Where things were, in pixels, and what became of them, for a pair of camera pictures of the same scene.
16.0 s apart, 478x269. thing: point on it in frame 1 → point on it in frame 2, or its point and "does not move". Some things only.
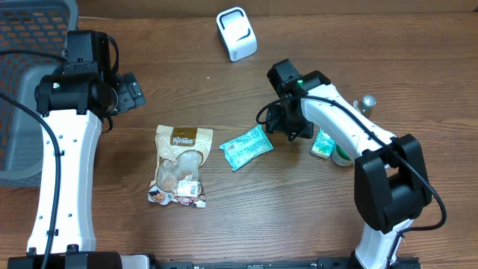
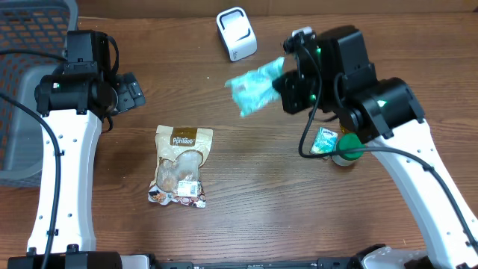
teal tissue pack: [323, 145] does not move
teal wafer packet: [243, 149] → [254, 89]
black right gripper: [276, 125] → [291, 85]
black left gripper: [129, 91] does not move
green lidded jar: [343, 152] does not move
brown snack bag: [180, 155] does not move
